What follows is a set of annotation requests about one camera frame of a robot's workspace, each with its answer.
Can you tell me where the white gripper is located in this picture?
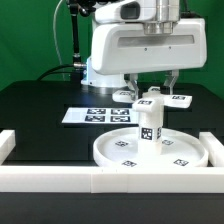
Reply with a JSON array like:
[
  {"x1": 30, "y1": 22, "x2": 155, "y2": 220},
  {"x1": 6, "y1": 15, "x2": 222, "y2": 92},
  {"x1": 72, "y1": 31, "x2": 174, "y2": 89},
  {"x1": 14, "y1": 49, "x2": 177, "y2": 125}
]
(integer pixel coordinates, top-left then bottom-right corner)
[{"x1": 91, "y1": 19, "x2": 207, "y2": 101}]

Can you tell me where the white cross-shaped table base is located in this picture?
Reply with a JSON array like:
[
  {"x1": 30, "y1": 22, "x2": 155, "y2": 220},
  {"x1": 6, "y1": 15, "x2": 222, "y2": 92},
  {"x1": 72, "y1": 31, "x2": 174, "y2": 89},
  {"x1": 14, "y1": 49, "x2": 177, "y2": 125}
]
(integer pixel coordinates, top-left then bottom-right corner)
[{"x1": 112, "y1": 86, "x2": 192, "y2": 113}]

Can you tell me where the white round table top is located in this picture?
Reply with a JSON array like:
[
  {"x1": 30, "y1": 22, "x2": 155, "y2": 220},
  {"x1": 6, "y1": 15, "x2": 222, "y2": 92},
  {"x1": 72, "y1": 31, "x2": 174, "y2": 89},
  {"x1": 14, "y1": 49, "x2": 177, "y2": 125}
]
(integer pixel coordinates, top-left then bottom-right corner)
[{"x1": 93, "y1": 127, "x2": 208, "y2": 168}]

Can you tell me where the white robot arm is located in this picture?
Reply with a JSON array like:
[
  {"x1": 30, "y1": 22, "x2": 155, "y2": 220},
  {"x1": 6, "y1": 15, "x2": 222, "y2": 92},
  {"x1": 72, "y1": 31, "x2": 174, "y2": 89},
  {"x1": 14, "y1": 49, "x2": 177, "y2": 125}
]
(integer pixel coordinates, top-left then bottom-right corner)
[{"x1": 80, "y1": 0, "x2": 207, "y2": 100}]

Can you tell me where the white fiducial marker sheet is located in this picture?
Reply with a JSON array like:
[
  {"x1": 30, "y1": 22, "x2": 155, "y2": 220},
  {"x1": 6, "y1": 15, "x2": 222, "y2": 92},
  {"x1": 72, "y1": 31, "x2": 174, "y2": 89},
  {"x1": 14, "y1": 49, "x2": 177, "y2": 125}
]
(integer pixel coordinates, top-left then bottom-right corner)
[{"x1": 62, "y1": 107, "x2": 138, "y2": 124}]

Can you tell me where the white right fence block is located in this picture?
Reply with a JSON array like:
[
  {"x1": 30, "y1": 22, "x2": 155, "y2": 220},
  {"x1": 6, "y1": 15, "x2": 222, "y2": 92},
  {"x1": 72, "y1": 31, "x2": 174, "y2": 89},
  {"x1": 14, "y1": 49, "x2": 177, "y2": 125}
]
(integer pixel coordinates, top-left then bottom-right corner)
[{"x1": 199, "y1": 132, "x2": 224, "y2": 167}]

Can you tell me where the white fence block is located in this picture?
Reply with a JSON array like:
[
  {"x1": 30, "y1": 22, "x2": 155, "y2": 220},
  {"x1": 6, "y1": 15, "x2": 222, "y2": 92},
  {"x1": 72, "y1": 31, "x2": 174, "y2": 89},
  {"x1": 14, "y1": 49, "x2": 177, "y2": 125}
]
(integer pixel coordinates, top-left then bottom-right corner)
[
  {"x1": 199, "y1": 132, "x2": 224, "y2": 167},
  {"x1": 0, "y1": 130, "x2": 16, "y2": 166}
]

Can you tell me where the white left fence block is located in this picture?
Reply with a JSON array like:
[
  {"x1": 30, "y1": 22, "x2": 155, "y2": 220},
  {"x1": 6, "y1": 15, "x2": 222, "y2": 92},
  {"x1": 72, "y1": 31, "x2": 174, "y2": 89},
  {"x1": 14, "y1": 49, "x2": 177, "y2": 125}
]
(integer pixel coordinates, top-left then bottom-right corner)
[{"x1": 0, "y1": 130, "x2": 16, "y2": 166}]

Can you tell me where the grey cable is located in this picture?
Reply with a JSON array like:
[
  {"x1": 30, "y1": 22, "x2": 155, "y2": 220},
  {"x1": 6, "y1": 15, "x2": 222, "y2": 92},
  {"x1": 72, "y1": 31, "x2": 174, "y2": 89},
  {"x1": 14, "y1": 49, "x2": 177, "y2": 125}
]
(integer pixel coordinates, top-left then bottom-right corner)
[{"x1": 52, "y1": 0, "x2": 66, "y2": 81}]

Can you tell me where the black camera pole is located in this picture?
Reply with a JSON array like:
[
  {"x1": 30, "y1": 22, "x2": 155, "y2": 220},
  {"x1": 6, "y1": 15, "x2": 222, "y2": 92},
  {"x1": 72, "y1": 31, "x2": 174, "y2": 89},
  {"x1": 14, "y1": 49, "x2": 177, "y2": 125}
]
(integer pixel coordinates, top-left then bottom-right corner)
[{"x1": 66, "y1": 0, "x2": 96, "y2": 69}]

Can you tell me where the black cable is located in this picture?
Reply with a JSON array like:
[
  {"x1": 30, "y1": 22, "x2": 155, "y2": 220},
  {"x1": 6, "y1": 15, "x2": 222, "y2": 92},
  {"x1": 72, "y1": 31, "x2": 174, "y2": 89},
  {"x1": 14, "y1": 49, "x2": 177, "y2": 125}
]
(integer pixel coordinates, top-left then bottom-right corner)
[{"x1": 35, "y1": 64, "x2": 83, "y2": 82}]

